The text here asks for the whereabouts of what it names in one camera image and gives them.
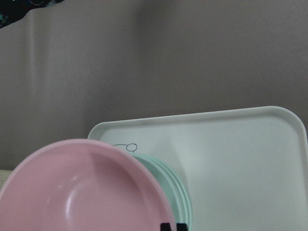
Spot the white rabbit tray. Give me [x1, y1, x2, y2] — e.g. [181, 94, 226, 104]
[88, 106, 308, 231]

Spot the bottom green bowl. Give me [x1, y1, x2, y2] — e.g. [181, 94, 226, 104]
[157, 160, 193, 231]

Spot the small pink bowl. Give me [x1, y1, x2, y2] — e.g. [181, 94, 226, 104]
[0, 139, 176, 231]

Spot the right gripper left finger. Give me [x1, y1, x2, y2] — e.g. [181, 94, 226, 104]
[160, 223, 171, 231]

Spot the wooden cutting board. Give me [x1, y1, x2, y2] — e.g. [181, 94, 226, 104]
[0, 169, 13, 189]

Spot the middle green bowl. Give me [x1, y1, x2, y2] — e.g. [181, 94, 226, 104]
[150, 157, 193, 229]

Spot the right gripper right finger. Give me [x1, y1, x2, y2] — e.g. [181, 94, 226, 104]
[176, 223, 188, 231]

